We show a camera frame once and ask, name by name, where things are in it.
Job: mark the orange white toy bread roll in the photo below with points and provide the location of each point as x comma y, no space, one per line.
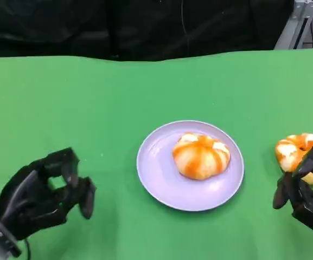
199,159
289,151

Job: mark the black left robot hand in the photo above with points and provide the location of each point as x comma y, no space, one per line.
28,200

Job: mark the grey metal frame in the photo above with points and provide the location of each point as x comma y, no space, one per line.
294,27

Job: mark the black backdrop curtain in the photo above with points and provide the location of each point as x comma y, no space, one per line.
118,27

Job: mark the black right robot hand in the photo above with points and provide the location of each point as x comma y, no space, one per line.
308,197

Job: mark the lilac plate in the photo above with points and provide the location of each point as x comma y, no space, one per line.
161,187

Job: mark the green table cloth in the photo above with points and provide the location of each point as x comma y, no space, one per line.
156,89

